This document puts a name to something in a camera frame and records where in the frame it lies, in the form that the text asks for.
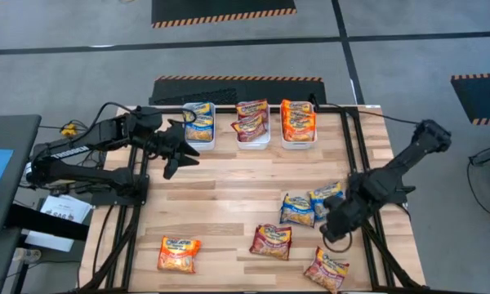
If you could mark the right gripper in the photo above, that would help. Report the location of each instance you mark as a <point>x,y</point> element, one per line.
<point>345,214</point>

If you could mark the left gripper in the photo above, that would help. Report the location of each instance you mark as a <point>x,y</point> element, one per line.
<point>171,143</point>

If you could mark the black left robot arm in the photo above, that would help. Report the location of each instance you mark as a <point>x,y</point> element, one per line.
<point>71,151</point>

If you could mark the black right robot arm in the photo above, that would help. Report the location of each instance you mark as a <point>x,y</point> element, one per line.
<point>404,159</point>

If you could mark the white plastic bin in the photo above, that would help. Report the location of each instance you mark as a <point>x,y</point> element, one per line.
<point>200,146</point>
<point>298,145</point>
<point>253,145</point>

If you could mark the black hazard-striped floor mat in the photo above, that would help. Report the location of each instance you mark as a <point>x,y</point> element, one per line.
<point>482,98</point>
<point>224,8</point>
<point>228,92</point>

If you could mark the white printed paper sheet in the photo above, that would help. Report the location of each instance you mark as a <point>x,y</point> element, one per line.
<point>71,206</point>

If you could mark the black metal beam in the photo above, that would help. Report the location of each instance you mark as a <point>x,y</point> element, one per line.
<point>45,222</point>

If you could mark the grey desk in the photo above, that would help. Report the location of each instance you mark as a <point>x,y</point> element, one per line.
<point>20,134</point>

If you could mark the white power strip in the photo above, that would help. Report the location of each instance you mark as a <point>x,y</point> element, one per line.
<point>26,255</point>

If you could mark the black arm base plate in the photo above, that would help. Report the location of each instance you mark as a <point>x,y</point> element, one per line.
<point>106,198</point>
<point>396,196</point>

